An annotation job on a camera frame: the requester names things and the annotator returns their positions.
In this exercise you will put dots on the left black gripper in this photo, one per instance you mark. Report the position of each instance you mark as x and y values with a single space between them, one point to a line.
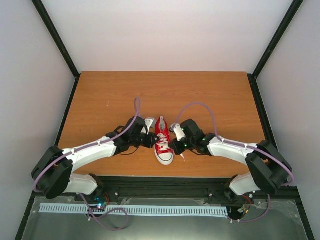
151 143

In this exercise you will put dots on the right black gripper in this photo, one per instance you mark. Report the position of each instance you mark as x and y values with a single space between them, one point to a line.
178 150

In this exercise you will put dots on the red canvas sneaker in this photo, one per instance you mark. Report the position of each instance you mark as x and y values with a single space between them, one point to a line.
162 127

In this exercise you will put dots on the white shoelace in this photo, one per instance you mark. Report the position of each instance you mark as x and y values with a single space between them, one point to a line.
164 154

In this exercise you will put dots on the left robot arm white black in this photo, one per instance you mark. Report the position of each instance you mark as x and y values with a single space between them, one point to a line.
55 175

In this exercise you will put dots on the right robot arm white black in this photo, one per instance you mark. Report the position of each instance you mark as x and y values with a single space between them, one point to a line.
268 170

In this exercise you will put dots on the green lit circuit board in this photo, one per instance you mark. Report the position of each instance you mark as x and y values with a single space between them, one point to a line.
100 203

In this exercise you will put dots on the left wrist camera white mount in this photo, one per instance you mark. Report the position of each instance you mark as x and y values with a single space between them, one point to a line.
150 123

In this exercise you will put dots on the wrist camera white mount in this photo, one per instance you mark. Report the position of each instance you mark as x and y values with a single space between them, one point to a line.
177 130
150 123

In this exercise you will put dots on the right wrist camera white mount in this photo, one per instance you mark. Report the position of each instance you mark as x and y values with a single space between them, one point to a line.
177 130

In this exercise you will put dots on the light blue cable duct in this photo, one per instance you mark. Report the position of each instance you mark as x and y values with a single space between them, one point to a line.
137 210

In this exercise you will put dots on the black aluminium frame base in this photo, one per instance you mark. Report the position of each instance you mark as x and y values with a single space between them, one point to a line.
144 187

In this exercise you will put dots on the left black frame post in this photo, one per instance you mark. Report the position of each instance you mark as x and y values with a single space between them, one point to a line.
50 26

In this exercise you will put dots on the black frame post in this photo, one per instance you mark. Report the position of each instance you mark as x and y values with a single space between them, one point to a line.
50 26
283 26

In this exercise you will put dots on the right black frame post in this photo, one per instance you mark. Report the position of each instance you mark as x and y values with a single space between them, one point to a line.
283 26

